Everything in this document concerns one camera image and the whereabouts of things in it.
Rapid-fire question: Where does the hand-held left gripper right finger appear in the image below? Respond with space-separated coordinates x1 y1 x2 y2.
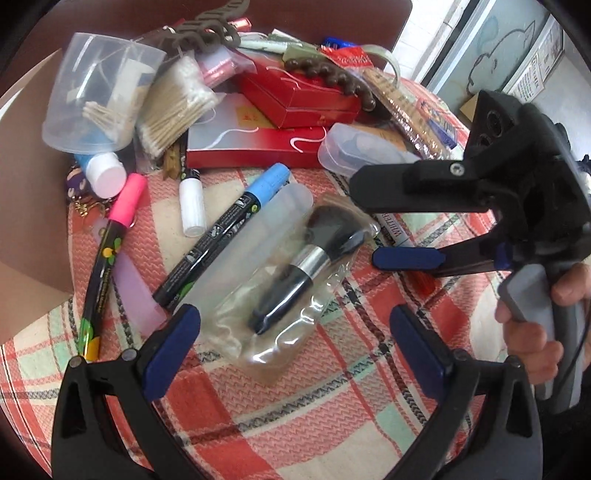
389 304 543 480

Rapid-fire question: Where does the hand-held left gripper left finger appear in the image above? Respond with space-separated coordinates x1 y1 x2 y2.
52 304 202 480

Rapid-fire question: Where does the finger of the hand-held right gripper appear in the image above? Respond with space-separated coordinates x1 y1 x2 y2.
348 159 490 214
372 237 513 278

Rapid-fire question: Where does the red whiteboard marker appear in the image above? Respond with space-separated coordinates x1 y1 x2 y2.
376 210 437 294

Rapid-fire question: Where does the makeup brush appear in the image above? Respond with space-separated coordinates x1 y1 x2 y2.
178 194 382 384

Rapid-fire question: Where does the brown cardboard box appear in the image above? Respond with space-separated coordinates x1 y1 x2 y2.
0 48 77 344

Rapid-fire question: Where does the person's right hand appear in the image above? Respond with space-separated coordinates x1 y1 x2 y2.
496 263 591 386

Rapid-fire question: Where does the clear plastic case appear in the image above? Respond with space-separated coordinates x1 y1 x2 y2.
318 122 423 178

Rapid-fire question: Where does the blue card box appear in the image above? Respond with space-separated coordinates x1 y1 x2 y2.
418 104 460 151

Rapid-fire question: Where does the translucent purple strip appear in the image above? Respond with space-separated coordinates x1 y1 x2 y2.
95 222 167 333

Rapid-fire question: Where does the open tan cardboard carton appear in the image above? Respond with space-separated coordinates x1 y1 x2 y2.
458 92 481 124

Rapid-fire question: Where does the packaged brown insole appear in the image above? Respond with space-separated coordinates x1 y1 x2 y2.
323 44 444 153

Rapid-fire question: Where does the white paper notice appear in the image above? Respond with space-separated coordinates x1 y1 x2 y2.
503 21 565 104

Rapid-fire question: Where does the black marker pink cap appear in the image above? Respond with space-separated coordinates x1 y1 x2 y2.
78 173 148 361

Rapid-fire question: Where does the translucent plastic tube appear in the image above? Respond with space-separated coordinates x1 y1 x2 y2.
185 184 315 305

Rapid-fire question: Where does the black marker blue cap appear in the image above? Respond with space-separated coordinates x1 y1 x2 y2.
152 162 291 311

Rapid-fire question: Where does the brown wooden bead massager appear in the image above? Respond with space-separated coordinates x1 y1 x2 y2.
284 55 377 112

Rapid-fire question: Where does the grey door with cartoon drawing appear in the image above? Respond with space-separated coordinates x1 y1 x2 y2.
420 0 566 116

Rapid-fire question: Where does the red green plaid blanket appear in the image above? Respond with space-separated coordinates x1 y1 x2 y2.
0 76 509 480

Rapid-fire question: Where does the clear tape roll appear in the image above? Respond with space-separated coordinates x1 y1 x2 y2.
360 44 402 77

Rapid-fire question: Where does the small white bottle black cap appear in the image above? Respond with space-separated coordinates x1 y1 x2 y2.
179 168 207 237

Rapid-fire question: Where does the small red gift box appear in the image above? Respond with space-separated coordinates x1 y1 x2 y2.
238 62 363 129

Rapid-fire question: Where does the red and white flat box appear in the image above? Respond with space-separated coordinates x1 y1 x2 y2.
185 92 342 171

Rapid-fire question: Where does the dark wooden headboard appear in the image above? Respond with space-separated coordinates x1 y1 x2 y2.
0 0 414 93

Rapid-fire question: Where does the blue bottle white cap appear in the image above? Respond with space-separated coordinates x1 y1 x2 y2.
74 151 127 199

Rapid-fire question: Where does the wooden clothespin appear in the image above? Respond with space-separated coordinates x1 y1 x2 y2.
157 138 188 178

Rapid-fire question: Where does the white and green pen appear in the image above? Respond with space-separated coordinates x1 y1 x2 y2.
238 37 296 52

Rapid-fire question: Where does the pink plastic packet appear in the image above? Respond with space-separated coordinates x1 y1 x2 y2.
198 46 257 88

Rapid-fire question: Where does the bag of cotton swabs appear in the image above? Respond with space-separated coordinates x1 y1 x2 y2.
136 55 218 160

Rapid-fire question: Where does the brown hair claw clip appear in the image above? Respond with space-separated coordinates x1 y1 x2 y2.
152 0 252 51

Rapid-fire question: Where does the clear plastic cup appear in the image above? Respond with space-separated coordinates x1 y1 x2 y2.
41 32 167 153

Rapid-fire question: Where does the purple keychain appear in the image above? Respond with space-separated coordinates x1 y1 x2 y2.
65 166 102 232

